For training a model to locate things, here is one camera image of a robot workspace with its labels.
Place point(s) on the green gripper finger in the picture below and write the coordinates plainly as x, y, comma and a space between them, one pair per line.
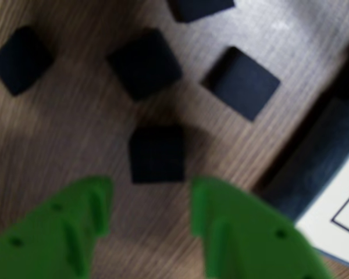
40, 247
250, 247

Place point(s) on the black cube stone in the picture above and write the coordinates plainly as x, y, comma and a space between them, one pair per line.
200, 8
21, 59
145, 62
244, 84
157, 154

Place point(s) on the white grid go board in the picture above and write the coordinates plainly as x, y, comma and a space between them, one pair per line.
331, 209

